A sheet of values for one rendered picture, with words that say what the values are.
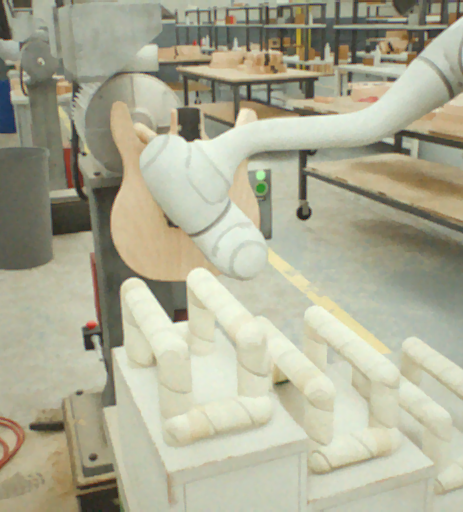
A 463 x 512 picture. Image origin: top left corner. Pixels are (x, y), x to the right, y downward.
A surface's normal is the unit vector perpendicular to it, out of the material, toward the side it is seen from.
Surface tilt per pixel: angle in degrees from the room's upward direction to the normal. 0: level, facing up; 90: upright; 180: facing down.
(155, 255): 87
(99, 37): 90
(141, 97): 82
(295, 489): 90
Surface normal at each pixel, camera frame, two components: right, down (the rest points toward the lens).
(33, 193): 0.76, 0.25
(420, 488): 0.35, 0.31
